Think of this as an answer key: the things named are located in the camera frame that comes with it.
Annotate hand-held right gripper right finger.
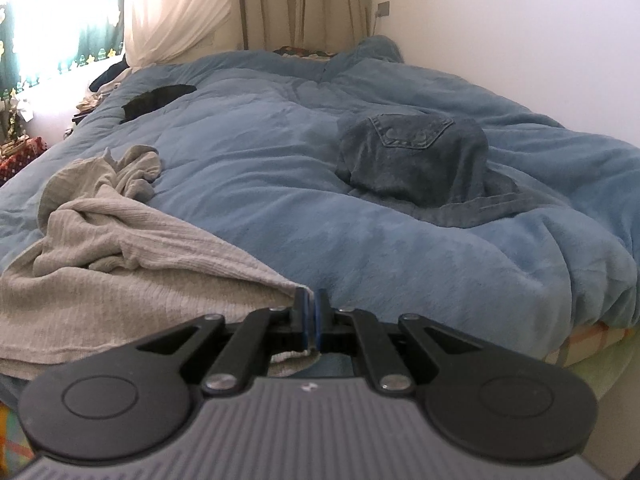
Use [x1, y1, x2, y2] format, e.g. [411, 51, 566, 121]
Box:
[315, 288, 490, 394]

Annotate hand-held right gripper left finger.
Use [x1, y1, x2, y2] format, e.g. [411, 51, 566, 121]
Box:
[131, 287, 318, 394]

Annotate grey ribbed sweater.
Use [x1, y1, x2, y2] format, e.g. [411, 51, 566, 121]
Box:
[0, 144, 313, 378]

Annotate pile of clothes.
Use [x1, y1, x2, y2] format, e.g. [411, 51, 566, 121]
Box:
[75, 54, 135, 126]

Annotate blue fleece blanket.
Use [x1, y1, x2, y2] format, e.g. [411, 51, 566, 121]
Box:
[0, 35, 640, 358]

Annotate folded denim jeans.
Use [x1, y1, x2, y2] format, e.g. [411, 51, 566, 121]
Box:
[334, 112, 522, 226]

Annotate black cloth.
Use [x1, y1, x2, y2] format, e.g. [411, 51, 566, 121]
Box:
[120, 84, 198, 124]

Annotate patterned pillow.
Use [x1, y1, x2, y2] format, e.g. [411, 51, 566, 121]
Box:
[272, 45, 342, 61]

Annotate plaid bed sheet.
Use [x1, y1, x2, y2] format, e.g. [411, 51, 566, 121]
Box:
[542, 317, 640, 401]

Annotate beige curtain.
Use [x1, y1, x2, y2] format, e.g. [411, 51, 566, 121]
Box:
[234, 0, 377, 55]

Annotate red patterned cloth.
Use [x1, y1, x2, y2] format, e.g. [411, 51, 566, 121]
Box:
[0, 135, 49, 182]

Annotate white sheer curtain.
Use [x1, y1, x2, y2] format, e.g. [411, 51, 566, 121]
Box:
[122, 0, 237, 69]

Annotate dark green printed curtain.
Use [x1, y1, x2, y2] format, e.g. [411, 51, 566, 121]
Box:
[0, 0, 127, 92]

